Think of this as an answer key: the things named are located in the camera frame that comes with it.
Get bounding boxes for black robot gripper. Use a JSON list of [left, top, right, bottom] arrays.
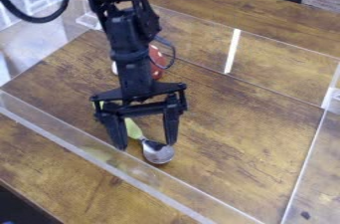
[[91, 52, 187, 150]]

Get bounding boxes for green handled metal spoon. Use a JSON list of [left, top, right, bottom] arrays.
[[92, 100, 176, 165]]

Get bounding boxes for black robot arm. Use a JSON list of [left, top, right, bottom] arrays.
[[90, 0, 187, 150]]

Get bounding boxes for red and white toy mushroom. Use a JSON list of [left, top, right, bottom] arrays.
[[111, 44, 167, 81]]

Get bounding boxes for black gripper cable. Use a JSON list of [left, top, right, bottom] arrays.
[[148, 35, 178, 71]]

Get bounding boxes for clear acrylic triangle bracket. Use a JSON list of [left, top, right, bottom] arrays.
[[76, 0, 103, 31]]

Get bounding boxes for clear acrylic enclosure wall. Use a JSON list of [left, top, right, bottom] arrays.
[[0, 0, 340, 224]]

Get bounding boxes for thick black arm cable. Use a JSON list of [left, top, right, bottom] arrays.
[[0, 0, 78, 25]]

